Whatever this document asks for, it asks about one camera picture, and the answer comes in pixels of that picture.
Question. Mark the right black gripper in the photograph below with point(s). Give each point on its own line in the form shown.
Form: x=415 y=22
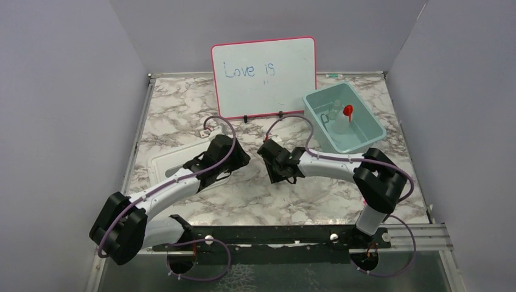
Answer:
x=274 y=177

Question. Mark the metal test tube clamp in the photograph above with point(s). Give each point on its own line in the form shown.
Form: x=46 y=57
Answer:
x=324 y=120

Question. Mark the clear plastic flask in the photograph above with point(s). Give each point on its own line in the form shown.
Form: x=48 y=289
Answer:
x=340 y=124

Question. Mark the teal plastic bin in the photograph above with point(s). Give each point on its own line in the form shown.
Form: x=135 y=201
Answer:
x=365 y=128

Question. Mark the small glass beaker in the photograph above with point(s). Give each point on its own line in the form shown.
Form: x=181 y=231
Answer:
x=334 y=109

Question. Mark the red plastic funnel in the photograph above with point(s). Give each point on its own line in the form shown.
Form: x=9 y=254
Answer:
x=347 y=111

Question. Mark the white bin lid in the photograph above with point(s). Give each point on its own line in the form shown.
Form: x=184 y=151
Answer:
x=166 y=163

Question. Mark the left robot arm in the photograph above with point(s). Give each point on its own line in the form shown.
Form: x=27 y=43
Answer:
x=124 y=225

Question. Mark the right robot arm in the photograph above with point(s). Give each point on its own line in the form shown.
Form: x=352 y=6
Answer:
x=378 y=179

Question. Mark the pink framed whiteboard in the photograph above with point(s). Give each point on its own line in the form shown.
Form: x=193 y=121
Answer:
x=263 y=78

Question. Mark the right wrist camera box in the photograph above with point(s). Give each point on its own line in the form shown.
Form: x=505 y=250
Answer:
x=275 y=138

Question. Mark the black front mounting rail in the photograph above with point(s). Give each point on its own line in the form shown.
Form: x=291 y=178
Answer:
x=187 y=246

